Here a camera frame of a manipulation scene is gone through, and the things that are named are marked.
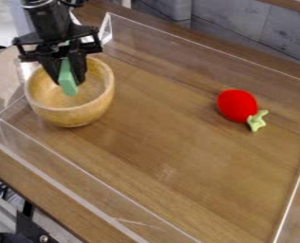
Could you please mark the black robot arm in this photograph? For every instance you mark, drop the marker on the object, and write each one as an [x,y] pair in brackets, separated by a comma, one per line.
[49,13]

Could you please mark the red plush strawberry toy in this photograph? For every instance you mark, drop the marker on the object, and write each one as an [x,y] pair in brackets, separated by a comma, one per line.
[238,107]

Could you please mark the brown wooden bowl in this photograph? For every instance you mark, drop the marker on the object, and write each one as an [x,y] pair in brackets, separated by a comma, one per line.
[77,109]

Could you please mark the black table clamp bracket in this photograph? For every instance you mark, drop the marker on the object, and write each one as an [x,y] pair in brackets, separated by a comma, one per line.
[28,229]

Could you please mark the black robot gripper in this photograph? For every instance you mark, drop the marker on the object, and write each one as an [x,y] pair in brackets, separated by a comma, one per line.
[73,43]

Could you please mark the green wooden stick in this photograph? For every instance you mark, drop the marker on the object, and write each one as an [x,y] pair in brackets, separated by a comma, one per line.
[65,79]

